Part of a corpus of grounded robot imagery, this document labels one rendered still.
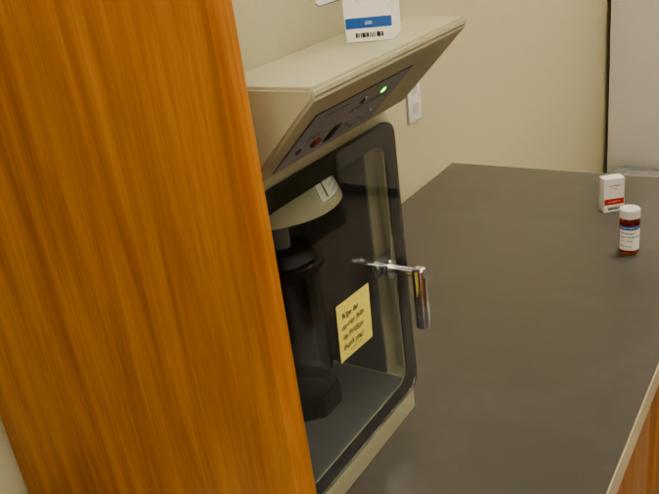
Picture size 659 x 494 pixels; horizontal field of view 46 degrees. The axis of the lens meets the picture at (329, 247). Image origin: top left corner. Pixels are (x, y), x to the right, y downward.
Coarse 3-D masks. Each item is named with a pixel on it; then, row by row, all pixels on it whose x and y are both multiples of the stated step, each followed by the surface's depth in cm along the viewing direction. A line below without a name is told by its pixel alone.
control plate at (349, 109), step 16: (384, 80) 77; (400, 80) 83; (352, 96) 72; (368, 96) 77; (384, 96) 84; (336, 112) 72; (352, 112) 78; (320, 128) 73; (304, 144) 73; (320, 144) 78; (288, 160) 73
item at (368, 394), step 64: (384, 128) 95; (320, 192) 84; (384, 192) 97; (320, 256) 86; (384, 256) 99; (320, 320) 88; (384, 320) 101; (320, 384) 89; (384, 384) 103; (320, 448) 91
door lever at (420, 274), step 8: (392, 264) 100; (392, 272) 100; (400, 272) 99; (408, 272) 98; (416, 272) 98; (424, 272) 97; (416, 280) 98; (424, 280) 98; (416, 288) 99; (424, 288) 98; (416, 296) 99; (424, 296) 99; (416, 304) 100; (424, 304) 99; (416, 312) 100; (424, 312) 100; (416, 320) 101; (424, 320) 100; (424, 328) 101
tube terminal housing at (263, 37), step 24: (240, 0) 71; (264, 0) 74; (288, 0) 77; (312, 0) 81; (240, 24) 72; (264, 24) 74; (288, 24) 78; (312, 24) 81; (336, 24) 85; (240, 48) 72; (264, 48) 75; (288, 48) 78; (384, 120) 97; (336, 144) 88; (288, 168) 81; (408, 408) 114; (384, 432) 108; (360, 456) 103; (336, 480) 98
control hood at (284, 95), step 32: (416, 32) 80; (448, 32) 83; (288, 64) 73; (320, 64) 71; (352, 64) 70; (384, 64) 73; (416, 64) 83; (256, 96) 66; (288, 96) 64; (320, 96) 64; (256, 128) 67; (288, 128) 66; (352, 128) 85
